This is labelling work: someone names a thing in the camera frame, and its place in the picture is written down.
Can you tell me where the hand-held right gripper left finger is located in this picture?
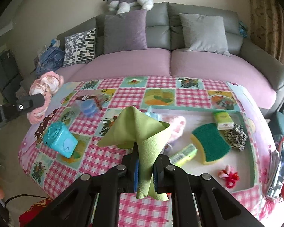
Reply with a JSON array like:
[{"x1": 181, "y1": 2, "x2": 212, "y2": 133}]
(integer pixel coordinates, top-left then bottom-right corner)
[{"x1": 25, "y1": 144, "x2": 139, "y2": 227}]

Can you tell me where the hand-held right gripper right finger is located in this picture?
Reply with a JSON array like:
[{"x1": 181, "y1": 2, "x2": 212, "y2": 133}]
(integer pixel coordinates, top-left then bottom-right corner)
[{"x1": 152, "y1": 154, "x2": 265, "y2": 227}]

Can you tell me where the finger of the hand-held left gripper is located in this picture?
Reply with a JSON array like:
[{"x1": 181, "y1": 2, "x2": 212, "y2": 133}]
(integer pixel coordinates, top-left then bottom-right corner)
[{"x1": 1, "y1": 94, "x2": 46, "y2": 121}]

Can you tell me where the pink white cloth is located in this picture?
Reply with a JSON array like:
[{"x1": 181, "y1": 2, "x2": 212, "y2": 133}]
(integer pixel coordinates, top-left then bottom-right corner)
[{"x1": 27, "y1": 72, "x2": 65, "y2": 124}]

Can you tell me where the green cloth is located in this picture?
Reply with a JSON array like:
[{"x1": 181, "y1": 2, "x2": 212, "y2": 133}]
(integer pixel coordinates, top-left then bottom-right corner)
[{"x1": 98, "y1": 106, "x2": 171, "y2": 201}]

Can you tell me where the teal wet wipes pack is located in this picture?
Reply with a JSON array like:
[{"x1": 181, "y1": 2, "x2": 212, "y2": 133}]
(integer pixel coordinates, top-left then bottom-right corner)
[{"x1": 43, "y1": 122, "x2": 79, "y2": 158}]

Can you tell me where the pink fluffy scrunchie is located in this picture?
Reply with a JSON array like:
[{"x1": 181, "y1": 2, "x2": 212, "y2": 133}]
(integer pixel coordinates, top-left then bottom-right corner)
[{"x1": 165, "y1": 115, "x2": 188, "y2": 145}]

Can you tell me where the yellow green sponge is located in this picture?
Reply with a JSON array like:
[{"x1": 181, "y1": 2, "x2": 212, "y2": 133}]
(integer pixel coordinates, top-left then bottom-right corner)
[{"x1": 190, "y1": 124, "x2": 232, "y2": 165}]

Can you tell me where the red hair tie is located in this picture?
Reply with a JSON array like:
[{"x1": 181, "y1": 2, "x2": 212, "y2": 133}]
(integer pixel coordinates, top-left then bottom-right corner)
[{"x1": 218, "y1": 166, "x2": 240, "y2": 189}]

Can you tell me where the teal cardboard tray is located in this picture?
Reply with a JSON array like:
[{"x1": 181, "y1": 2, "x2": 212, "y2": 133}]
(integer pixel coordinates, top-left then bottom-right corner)
[{"x1": 145, "y1": 104, "x2": 262, "y2": 189}]

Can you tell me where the pale green tissue pack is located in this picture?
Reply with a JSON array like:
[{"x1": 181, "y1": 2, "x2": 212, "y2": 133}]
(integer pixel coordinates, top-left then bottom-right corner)
[{"x1": 212, "y1": 111, "x2": 234, "y2": 131}]

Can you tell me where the leopard print scrunchie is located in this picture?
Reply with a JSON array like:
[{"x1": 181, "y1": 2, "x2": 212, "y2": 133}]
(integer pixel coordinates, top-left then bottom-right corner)
[{"x1": 221, "y1": 124, "x2": 248, "y2": 152}]

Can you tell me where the dark cabinet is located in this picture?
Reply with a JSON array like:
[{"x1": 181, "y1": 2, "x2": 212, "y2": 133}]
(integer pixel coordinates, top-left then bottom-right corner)
[{"x1": 0, "y1": 49, "x2": 23, "y2": 103}]

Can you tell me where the printed blanket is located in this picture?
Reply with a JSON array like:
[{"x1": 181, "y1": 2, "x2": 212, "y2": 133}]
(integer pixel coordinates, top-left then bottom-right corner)
[{"x1": 18, "y1": 80, "x2": 279, "y2": 221}]

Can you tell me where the pink checked tablecloth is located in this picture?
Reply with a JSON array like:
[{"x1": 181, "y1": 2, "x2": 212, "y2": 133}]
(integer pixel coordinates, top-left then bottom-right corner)
[{"x1": 31, "y1": 76, "x2": 268, "y2": 221}]

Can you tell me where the blue clothes pile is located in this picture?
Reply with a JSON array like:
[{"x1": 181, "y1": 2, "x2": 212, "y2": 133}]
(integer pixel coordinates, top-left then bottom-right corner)
[{"x1": 34, "y1": 39, "x2": 65, "y2": 76}]

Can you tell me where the blue bath puff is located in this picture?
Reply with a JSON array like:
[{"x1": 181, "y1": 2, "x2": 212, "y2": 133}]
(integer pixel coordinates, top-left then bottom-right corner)
[{"x1": 80, "y1": 102, "x2": 98, "y2": 117}]

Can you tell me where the clear plastic box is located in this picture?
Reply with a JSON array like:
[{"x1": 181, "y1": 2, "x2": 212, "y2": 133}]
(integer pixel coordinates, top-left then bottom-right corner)
[{"x1": 74, "y1": 95, "x2": 105, "y2": 118}]

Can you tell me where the black white patterned cushion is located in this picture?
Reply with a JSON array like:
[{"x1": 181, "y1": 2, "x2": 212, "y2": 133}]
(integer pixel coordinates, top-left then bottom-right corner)
[{"x1": 63, "y1": 28, "x2": 97, "y2": 67}]

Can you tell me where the pink sofa cover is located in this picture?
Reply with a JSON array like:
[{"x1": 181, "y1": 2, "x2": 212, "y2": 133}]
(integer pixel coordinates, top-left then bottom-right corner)
[{"x1": 54, "y1": 47, "x2": 278, "y2": 107}]

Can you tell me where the purple cushion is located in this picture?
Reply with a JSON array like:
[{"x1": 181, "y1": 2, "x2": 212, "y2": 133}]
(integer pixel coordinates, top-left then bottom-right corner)
[{"x1": 103, "y1": 9, "x2": 148, "y2": 55}]

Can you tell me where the grey sofa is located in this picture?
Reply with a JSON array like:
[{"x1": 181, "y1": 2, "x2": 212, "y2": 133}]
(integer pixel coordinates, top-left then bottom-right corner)
[{"x1": 20, "y1": 2, "x2": 284, "y2": 114}]

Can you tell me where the grey white plush dog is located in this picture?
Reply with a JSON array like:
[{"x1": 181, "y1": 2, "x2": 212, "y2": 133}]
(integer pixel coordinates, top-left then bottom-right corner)
[{"x1": 102, "y1": 0, "x2": 156, "y2": 15}]

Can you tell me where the grey cushion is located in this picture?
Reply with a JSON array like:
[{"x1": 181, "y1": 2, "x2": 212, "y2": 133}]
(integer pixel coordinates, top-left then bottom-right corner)
[{"x1": 179, "y1": 13, "x2": 231, "y2": 57}]

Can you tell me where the teal bag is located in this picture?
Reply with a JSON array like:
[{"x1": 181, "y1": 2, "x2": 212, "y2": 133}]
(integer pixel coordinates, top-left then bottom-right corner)
[{"x1": 238, "y1": 21, "x2": 248, "y2": 39}]

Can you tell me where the beige patterned curtain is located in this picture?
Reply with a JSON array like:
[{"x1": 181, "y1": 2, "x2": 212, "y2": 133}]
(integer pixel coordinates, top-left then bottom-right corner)
[{"x1": 247, "y1": 0, "x2": 284, "y2": 62}]

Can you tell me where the black cable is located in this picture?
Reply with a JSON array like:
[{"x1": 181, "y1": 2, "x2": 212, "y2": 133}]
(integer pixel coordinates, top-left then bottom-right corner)
[{"x1": 4, "y1": 193, "x2": 46, "y2": 207}]

